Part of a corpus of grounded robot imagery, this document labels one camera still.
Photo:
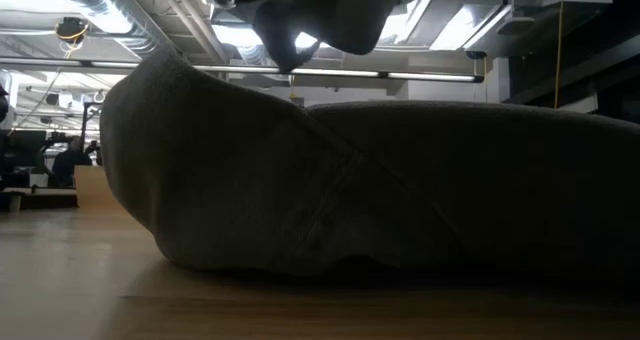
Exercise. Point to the long linear ceiling light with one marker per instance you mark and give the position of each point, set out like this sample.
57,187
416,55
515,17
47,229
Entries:
425,75

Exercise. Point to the black monitor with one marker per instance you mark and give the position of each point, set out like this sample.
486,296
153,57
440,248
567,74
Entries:
22,150

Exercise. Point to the black background post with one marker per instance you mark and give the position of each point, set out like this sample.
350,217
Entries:
84,125

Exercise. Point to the orange translucent plastic bin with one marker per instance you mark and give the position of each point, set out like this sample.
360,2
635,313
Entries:
92,190

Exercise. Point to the dark grey cap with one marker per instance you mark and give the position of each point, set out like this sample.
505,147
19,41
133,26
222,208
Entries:
225,180

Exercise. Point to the person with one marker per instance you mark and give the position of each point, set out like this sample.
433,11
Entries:
70,168

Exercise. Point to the black ceiling sensor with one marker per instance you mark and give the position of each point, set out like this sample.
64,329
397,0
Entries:
475,55

